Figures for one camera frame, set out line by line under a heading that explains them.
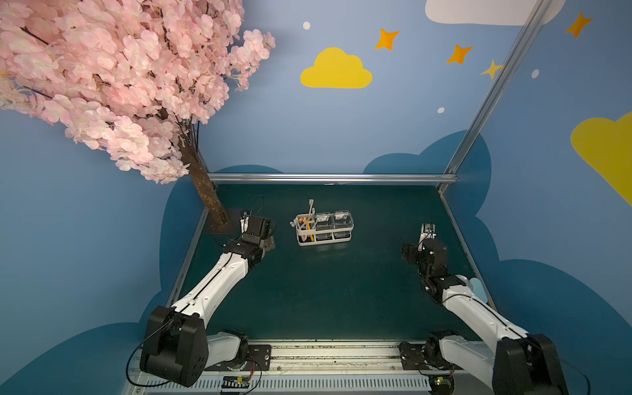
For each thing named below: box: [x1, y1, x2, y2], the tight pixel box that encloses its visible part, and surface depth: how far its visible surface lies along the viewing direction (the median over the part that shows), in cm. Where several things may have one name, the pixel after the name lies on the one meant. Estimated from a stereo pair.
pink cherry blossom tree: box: [0, 0, 277, 228], surface depth 52 cm
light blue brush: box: [469, 277, 488, 303], surface depth 91 cm
